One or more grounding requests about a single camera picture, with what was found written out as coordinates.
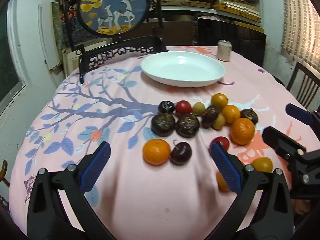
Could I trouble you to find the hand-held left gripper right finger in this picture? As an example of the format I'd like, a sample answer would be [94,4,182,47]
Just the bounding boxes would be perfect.
[210,141,294,240]

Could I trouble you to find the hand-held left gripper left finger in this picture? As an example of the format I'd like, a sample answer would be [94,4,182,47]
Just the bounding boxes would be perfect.
[27,141,112,240]

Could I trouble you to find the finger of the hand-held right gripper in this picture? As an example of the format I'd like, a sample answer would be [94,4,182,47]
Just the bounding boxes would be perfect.
[262,126,307,161]
[286,103,320,128]

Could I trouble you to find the red tomato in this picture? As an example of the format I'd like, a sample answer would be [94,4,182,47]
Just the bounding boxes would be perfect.
[175,100,192,115]
[209,136,230,153]

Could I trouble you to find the yellow orange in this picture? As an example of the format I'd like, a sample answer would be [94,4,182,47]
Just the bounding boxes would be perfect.
[251,156,273,173]

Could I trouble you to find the dark brown mangosteen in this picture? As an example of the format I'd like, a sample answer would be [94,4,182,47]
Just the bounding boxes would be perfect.
[151,114,175,137]
[201,105,220,128]
[240,109,258,125]
[175,114,200,138]

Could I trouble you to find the large orange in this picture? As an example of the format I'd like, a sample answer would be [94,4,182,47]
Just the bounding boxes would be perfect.
[230,117,255,145]

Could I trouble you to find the large yellow longan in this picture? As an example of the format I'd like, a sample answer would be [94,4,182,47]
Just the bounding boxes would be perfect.
[212,114,226,130]

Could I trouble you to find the dark purple plum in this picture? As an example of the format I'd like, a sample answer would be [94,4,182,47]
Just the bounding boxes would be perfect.
[170,141,192,166]

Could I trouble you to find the small yellow longan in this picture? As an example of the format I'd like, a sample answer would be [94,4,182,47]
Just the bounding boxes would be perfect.
[192,102,206,116]

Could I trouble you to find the small dark purple mangosteen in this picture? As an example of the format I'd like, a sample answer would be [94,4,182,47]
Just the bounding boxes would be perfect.
[158,101,175,114]

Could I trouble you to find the white oval plate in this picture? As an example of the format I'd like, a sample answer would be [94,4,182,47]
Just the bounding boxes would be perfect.
[141,51,226,88]

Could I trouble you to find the person's right hand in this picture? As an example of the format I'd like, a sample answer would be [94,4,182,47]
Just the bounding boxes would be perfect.
[294,200,312,215]

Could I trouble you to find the brown wooden chair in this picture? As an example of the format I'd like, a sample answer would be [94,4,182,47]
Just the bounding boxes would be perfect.
[286,61,320,110]

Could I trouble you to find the pink floral tablecloth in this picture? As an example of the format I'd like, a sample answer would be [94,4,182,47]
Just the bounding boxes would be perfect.
[10,45,300,240]

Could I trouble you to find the curved brown wooden piece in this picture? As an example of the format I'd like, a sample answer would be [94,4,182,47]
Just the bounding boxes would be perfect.
[0,160,10,188]

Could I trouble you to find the beige woven blind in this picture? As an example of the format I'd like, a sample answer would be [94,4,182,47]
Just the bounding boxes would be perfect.
[282,0,320,65]

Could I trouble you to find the beige drink can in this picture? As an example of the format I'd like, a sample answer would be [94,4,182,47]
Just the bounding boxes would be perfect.
[217,40,232,62]

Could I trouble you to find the patterned framed boards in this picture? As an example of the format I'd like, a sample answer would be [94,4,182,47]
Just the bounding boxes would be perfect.
[51,1,105,53]

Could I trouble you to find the white cabinet door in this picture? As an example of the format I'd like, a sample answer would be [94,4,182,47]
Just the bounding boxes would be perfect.
[37,2,63,73]

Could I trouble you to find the shelf of wooden frames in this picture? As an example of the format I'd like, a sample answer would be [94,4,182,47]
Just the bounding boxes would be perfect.
[160,0,265,30]

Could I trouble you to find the dark brown furniture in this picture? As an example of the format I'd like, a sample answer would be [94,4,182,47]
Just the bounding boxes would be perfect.
[147,20,198,47]

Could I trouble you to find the dark window white frame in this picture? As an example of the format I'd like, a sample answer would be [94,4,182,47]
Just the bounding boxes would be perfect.
[0,5,27,102]

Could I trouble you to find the round deer screen black frame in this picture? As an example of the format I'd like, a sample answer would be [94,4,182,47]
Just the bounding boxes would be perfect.
[61,0,167,84]

